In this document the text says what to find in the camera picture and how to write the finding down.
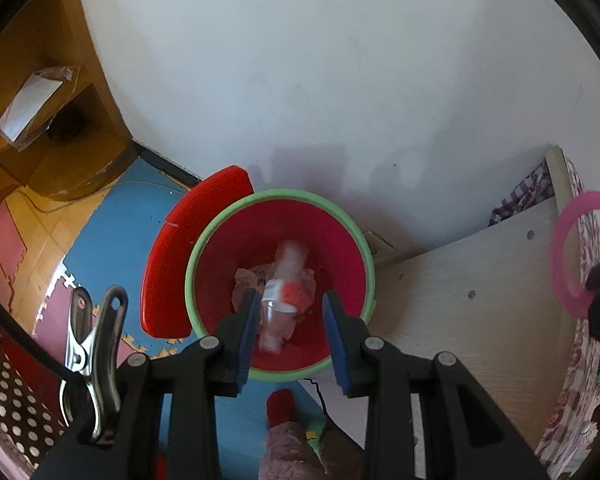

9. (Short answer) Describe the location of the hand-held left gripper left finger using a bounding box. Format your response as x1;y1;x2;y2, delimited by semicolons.
32;287;263;480

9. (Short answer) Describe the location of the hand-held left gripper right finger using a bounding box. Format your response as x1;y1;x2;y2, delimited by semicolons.
321;290;551;480

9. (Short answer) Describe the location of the pink plastic ring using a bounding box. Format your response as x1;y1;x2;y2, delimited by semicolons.
551;190;600;320

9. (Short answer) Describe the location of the clear plastic bottle red label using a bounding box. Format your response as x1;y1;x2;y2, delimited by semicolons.
257;240;311;353

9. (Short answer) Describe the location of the red bin green rim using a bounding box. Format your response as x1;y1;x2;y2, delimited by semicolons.
184;188;378;383

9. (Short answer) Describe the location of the red sock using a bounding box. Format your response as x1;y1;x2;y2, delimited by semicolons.
266;389;297;430

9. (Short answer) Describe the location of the heart patterned bed sheet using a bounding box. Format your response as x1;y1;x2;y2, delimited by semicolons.
532;155;600;476

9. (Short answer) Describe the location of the colourful printed cloth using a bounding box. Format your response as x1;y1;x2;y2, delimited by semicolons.
305;417;331;456

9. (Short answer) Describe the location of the purple plaid cloth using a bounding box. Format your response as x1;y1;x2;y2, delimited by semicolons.
489;157;561;226

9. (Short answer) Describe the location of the pink fuzzy trouser leg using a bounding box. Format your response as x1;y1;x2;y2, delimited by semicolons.
257;420;331;480

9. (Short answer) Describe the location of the red plastic lid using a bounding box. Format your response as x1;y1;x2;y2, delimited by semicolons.
140;165;255;341

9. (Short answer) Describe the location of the white bed board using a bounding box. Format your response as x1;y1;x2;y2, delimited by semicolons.
375;145;581;480

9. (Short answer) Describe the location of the metal spring clip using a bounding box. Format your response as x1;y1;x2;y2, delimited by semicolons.
60;285;130;446

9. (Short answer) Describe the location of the blue foam mat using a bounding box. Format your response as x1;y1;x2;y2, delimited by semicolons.
62;155;366;480

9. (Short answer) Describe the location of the pink foam mat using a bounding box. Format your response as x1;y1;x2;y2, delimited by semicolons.
32;272;181;361
0;200;31;311

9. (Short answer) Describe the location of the brown polka dot cloth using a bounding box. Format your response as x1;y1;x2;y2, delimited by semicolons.
0;310;68;461

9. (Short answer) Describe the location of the pink striped cloth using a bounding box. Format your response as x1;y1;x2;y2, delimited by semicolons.
0;410;36;480

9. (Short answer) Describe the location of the wooden corner cabinet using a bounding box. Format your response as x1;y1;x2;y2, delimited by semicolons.
0;0;133;221

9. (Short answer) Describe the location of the white paper packet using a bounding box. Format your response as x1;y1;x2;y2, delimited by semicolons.
0;66;83;152

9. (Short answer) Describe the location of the white wall socket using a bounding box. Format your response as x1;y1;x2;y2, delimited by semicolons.
362;230;396;263

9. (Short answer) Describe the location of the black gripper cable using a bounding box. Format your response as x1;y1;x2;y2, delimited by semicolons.
0;280;81;386

